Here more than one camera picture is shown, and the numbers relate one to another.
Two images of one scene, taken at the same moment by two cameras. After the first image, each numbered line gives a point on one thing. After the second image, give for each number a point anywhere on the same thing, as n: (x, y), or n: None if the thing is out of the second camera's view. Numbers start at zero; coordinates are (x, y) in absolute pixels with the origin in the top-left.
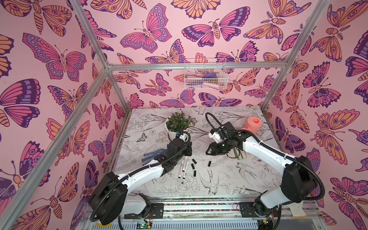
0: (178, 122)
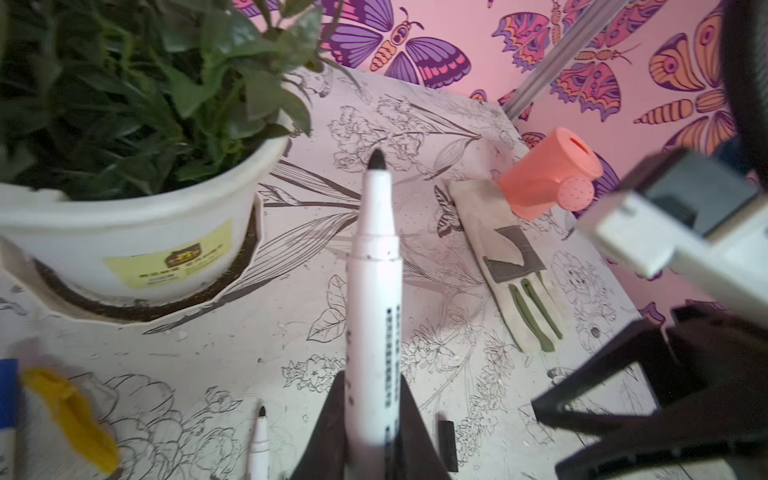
0: (116, 99)
